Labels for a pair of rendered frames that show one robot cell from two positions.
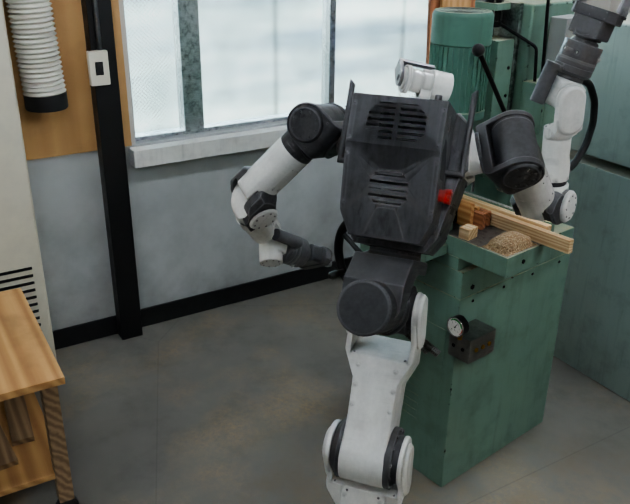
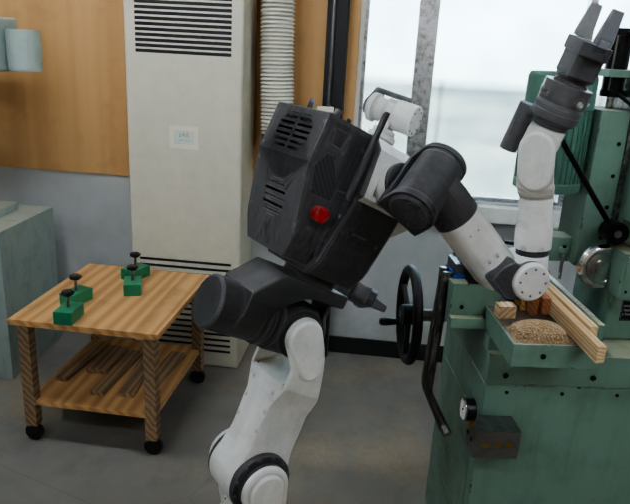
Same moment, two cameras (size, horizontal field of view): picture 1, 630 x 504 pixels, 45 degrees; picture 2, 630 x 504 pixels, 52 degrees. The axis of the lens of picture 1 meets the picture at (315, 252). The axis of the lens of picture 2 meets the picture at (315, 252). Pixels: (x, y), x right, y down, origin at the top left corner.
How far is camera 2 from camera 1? 112 cm
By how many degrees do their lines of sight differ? 35
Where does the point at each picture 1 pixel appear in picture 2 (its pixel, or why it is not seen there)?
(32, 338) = (172, 305)
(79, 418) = (225, 395)
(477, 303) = (515, 398)
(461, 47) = not seen: hidden behind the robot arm
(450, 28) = (533, 87)
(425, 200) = (292, 211)
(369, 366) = (259, 379)
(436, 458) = not seen: outside the picture
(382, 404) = (254, 420)
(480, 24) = not seen: hidden behind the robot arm
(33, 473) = (134, 407)
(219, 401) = (332, 427)
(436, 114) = (318, 124)
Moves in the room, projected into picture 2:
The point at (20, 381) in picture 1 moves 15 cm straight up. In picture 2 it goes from (130, 327) to (129, 288)
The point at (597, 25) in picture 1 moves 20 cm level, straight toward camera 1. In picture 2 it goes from (573, 59) to (493, 55)
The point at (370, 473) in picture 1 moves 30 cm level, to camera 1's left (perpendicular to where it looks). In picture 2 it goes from (223, 483) to (136, 430)
